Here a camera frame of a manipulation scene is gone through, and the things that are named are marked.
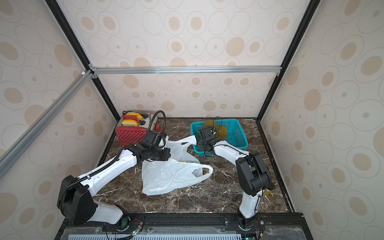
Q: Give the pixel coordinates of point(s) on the small yellow bottle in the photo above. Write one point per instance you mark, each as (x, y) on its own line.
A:
(268, 192)

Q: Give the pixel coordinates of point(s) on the rear pineapple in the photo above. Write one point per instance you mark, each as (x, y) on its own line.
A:
(220, 129)

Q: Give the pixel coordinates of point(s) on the white plastic bag lemon print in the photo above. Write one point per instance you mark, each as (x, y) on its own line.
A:
(180, 171)

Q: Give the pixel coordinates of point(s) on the horizontal aluminium frame bar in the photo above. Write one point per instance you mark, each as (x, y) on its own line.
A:
(187, 70)

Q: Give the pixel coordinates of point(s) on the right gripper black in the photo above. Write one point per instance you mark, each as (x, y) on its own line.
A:
(205, 144)

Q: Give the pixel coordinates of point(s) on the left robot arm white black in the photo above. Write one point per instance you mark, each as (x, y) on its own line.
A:
(75, 199)

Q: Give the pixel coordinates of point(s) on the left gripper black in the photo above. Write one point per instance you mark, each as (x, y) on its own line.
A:
(167, 151)

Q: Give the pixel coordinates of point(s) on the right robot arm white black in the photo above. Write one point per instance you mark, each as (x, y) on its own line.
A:
(253, 174)

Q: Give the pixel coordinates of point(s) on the teal plastic basket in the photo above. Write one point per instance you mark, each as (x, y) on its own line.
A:
(236, 135)

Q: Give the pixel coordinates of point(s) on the diagonal aluminium frame bar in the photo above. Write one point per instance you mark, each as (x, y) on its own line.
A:
(23, 143)

